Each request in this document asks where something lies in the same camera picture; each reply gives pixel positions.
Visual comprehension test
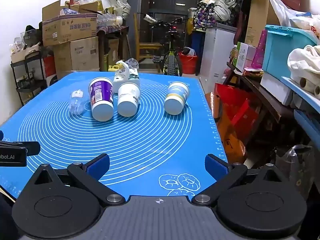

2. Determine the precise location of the clear plastic cup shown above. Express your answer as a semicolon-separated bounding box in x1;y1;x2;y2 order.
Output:
68;89;86;116

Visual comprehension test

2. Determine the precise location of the floral fabric bag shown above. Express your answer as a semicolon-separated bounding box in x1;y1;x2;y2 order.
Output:
193;1;217;31

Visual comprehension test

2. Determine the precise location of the tall brown cardboard box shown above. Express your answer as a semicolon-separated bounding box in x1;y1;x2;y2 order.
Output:
244;0;281;48

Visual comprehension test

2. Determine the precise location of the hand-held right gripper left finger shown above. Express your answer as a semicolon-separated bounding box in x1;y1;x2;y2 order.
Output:
26;153;126;207

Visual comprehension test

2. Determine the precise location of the red plastic bucket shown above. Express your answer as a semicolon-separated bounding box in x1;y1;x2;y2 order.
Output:
178;52;198;75

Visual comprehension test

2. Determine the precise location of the black green bicycle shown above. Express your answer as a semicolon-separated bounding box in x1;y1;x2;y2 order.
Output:
143;14;191;77

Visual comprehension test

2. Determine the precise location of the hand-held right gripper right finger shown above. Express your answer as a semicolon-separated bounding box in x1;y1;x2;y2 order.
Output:
191;153;295;206

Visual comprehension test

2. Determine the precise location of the white green carton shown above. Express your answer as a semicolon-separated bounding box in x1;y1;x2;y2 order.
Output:
234;42;257;73

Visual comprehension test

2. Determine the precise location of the wooden chair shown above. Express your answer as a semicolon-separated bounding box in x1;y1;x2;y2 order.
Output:
133;13;163;67

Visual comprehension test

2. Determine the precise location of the black metal shelf rack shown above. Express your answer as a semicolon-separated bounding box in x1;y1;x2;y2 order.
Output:
10;51;48;106

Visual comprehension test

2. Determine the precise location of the cream white cloth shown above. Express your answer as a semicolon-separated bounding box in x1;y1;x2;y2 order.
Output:
287;44;320;95

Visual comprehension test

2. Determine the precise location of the small shallow cardboard box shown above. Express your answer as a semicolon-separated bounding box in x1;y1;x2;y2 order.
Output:
10;45;41;64

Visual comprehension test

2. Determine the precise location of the white paper cup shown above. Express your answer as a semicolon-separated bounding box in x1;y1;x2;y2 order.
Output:
117;82;141;117

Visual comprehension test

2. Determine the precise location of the pink carton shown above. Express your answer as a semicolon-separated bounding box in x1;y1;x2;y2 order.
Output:
251;29;268;69

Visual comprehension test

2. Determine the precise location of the purple paper cup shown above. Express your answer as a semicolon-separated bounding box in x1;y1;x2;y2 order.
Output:
88;77;115;122

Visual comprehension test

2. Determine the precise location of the orange red paper bag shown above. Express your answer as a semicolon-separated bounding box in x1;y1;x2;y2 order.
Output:
204;82;261;165

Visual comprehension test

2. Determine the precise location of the flat white box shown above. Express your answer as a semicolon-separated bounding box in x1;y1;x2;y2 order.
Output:
260;71;295;106

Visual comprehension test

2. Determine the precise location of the white chest freezer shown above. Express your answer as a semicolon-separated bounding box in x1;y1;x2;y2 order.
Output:
199;23;237;93

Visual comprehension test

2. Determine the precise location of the plain brown cardboard box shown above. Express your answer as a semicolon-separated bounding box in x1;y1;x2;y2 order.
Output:
53;36;100;72

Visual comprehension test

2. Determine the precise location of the white plastic bag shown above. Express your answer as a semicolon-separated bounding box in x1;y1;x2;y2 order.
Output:
268;0;320;40

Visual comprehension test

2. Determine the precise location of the yellow blue striped paper cup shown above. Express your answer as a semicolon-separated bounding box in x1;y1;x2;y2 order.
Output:
164;81;191;116

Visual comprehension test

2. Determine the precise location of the white printed dispenser bottle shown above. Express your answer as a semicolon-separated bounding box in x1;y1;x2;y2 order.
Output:
115;60;131;81

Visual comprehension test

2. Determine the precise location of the light blue storage bin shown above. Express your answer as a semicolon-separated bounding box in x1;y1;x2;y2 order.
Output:
261;24;318;81

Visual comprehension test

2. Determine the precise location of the dark wooden side table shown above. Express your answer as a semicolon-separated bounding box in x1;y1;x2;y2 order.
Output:
96;25;130;72

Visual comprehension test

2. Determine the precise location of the blue silicone baking mat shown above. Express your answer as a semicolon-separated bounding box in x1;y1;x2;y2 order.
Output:
0;71;228;201

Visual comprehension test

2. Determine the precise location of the crumpled clear plastic bag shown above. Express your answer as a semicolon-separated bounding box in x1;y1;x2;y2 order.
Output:
124;58;139;70

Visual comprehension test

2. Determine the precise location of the large open cardboard box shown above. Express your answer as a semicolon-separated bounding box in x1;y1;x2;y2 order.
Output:
42;0;98;47

